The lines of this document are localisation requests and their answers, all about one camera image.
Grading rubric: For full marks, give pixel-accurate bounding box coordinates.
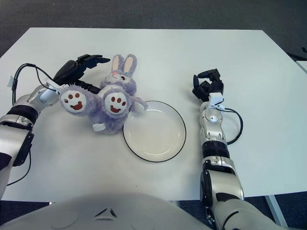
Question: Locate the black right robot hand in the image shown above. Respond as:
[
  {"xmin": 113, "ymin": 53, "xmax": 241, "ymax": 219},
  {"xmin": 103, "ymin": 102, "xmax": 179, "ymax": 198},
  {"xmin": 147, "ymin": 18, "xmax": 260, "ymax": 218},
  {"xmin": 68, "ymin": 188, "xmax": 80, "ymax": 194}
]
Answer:
[{"xmin": 191, "ymin": 68, "xmax": 225, "ymax": 103}]

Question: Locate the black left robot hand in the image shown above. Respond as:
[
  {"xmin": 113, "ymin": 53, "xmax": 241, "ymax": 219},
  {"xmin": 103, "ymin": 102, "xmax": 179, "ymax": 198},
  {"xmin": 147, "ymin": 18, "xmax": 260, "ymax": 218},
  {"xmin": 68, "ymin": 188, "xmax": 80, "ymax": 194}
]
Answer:
[{"xmin": 53, "ymin": 54, "xmax": 111, "ymax": 95}]

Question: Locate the purple bunny plush doll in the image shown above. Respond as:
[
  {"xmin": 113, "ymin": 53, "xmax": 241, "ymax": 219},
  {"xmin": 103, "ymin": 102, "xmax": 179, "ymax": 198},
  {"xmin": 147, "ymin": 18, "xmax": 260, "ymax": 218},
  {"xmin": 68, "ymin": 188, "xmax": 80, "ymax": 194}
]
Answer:
[{"xmin": 59, "ymin": 54, "xmax": 147, "ymax": 134}]

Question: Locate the white plate with black rim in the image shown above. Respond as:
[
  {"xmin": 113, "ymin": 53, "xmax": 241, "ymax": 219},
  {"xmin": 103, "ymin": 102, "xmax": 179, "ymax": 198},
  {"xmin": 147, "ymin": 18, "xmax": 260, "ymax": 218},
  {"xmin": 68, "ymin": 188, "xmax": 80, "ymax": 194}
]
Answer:
[{"xmin": 122, "ymin": 100, "xmax": 187, "ymax": 163}]

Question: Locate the white neighbouring table corner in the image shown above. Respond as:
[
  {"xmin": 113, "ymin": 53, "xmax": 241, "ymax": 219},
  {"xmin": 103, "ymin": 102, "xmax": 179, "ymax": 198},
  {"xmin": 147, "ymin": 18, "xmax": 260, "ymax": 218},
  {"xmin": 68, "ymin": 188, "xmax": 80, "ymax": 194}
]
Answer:
[{"xmin": 296, "ymin": 61, "xmax": 307, "ymax": 74}]

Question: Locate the grey metal table leg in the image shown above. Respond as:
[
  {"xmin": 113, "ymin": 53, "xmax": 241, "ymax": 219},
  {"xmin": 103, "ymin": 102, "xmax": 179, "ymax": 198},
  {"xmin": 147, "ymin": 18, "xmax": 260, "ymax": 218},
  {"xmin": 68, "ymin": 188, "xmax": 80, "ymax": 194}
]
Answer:
[{"xmin": 265, "ymin": 195, "xmax": 292, "ymax": 228}]

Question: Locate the grey robot torso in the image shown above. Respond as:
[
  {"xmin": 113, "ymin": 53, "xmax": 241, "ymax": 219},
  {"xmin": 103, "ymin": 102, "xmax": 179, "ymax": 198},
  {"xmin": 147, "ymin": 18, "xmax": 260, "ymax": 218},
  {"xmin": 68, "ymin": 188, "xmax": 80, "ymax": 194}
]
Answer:
[{"xmin": 0, "ymin": 191, "xmax": 216, "ymax": 230}]

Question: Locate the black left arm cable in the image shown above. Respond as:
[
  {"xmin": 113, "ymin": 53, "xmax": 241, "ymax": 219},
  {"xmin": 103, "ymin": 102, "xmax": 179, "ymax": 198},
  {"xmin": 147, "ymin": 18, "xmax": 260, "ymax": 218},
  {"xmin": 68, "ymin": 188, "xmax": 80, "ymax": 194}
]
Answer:
[{"xmin": 6, "ymin": 63, "xmax": 59, "ymax": 186}]

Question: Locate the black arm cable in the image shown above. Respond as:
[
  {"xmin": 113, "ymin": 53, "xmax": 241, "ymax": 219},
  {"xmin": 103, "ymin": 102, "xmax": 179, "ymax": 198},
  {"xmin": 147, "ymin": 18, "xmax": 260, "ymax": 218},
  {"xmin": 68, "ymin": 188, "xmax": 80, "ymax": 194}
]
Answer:
[
  {"xmin": 224, "ymin": 107, "xmax": 244, "ymax": 145},
  {"xmin": 6, "ymin": 63, "xmax": 59, "ymax": 186}
]

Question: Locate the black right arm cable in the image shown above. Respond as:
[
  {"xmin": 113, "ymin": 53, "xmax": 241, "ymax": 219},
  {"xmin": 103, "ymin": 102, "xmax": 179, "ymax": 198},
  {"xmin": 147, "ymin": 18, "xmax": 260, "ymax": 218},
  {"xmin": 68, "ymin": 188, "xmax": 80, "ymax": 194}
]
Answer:
[{"xmin": 224, "ymin": 107, "xmax": 244, "ymax": 145}]

